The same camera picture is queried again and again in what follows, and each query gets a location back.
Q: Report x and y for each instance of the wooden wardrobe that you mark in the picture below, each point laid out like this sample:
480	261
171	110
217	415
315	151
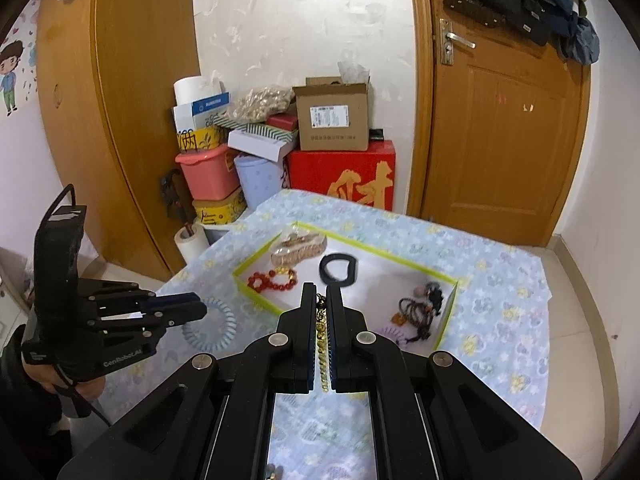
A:
106	73

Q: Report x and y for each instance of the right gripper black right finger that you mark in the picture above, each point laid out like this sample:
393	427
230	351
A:
432	417

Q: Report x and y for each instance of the wooden door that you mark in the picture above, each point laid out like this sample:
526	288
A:
498	135

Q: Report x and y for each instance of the floral blue tablecloth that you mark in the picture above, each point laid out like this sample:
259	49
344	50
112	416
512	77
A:
499	327

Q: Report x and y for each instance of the clothes hanging on door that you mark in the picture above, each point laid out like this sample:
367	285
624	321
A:
576	37

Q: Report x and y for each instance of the black smart wristband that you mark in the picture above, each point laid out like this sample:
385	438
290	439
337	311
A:
338	268

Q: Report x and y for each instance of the small red box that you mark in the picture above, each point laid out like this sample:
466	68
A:
284	121

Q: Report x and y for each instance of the yellow printed box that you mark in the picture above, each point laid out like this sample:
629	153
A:
221	212

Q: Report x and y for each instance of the beige large hair claw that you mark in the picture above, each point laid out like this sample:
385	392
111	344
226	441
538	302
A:
293	247

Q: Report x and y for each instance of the yellow tin box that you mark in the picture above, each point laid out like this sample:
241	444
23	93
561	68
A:
204	139

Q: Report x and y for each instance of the cartoon boy wall sticker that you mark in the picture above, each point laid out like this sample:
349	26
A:
9	60

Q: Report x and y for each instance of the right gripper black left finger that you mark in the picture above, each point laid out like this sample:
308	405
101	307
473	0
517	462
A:
211	419

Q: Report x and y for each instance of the bag of beige beads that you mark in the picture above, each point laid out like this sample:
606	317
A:
258	104

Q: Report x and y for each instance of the lavender cylindrical container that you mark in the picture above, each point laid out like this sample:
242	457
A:
260	178

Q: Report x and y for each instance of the white paper roll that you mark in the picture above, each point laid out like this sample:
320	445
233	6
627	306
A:
191	241

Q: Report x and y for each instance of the lime green tray box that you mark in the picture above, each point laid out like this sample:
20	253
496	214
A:
408	303

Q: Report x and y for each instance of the silver door handle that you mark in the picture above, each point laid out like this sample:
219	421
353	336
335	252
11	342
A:
449	40

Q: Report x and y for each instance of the brown cardboard box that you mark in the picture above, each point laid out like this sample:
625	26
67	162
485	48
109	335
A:
332	115

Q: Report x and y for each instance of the white blue carton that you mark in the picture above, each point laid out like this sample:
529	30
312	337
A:
198	100

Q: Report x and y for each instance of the green striped box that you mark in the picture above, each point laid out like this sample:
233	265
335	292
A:
264	130

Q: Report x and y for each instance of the white flat box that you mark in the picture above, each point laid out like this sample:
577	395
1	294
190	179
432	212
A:
260	146

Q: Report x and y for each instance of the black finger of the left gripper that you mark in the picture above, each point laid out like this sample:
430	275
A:
170	310

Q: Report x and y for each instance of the red gift box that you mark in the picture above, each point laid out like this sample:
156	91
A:
366	178

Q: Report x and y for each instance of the person's left hand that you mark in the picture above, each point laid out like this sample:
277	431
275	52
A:
48	378

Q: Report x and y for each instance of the pink plastic bin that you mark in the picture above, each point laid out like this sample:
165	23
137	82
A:
210	174

